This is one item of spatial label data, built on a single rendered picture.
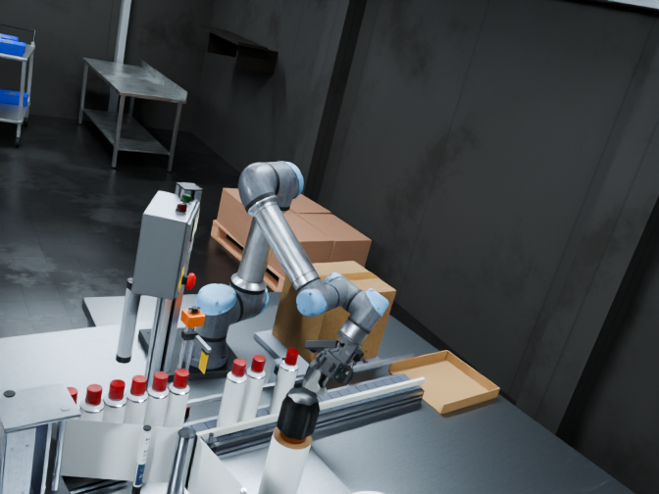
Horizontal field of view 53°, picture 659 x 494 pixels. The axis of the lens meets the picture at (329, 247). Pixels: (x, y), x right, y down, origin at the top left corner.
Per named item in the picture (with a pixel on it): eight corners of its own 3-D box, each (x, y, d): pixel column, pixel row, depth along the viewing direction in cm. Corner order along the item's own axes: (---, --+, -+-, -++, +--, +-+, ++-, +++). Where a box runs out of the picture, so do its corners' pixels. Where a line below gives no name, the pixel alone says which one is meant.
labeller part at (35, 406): (4, 432, 118) (4, 427, 117) (-12, 397, 125) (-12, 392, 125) (80, 417, 127) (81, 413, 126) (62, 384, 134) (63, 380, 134)
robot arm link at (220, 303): (181, 324, 205) (190, 285, 200) (212, 315, 216) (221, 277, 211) (209, 342, 199) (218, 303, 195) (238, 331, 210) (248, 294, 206)
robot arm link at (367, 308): (372, 288, 194) (394, 305, 191) (349, 319, 194) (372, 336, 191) (364, 282, 187) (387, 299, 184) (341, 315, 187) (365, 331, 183)
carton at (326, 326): (309, 370, 218) (329, 297, 208) (271, 333, 234) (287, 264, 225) (377, 357, 237) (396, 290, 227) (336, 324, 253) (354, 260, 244)
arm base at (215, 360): (183, 369, 200) (190, 340, 197) (175, 342, 213) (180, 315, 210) (231, 369, 207) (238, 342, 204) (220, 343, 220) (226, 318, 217)
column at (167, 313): (143, 428, 174) (184, 188, 152) (136, 419, 178) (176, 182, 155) (159, 424, 177) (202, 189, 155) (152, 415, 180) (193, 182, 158)
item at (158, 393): (142, 455, 158) (155, 382, 151) (133, 442, 162) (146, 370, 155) (163, 450, 161) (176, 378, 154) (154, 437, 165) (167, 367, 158)
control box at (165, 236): (130, 293, 145) (142, 212, 139) (146, 263, 161) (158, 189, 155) (177, 302, 146) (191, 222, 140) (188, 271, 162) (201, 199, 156)
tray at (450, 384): (440, 415, 216) (444, 404, 214) (387, 371, 234) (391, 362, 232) (496, 397, 235) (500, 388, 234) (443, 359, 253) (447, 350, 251)
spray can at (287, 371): (274, 420, 183) (290, 358, 176) (264, 410, 186) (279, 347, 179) (289, 418, 186) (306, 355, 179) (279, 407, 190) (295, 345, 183)
